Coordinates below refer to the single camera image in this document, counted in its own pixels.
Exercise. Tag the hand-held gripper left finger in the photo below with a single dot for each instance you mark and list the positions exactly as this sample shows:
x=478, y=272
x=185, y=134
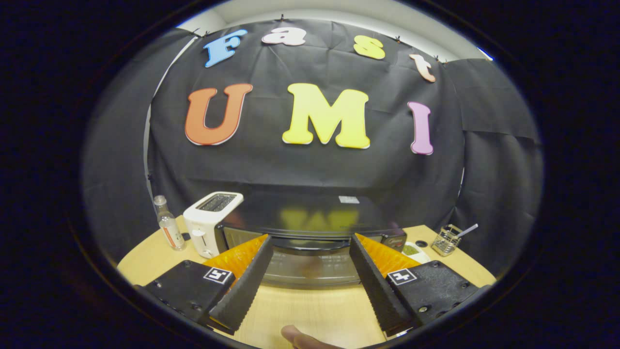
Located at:
x=244, y=291

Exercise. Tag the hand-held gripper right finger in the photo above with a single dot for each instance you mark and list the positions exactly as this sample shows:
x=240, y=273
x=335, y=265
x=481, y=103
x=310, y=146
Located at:
x=380, y=291

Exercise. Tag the black toaster oven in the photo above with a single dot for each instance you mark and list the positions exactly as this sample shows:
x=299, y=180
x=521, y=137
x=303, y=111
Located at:
x=300, y=213

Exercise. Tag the white pop-up toaster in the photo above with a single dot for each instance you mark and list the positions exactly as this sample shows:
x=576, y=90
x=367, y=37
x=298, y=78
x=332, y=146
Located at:
x=206, y=228

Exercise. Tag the white divided condiment dish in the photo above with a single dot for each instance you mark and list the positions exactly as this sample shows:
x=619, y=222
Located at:
x=411, y=250

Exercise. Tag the black round table grommet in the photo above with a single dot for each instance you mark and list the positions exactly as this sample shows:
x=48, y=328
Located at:
x=421, y=243

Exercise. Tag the clear glass bottle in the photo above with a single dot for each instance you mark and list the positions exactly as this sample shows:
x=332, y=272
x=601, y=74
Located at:
x=169, y=228

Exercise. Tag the silver spoon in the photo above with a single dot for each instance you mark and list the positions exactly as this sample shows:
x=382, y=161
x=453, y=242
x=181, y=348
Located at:
x=467, y=230

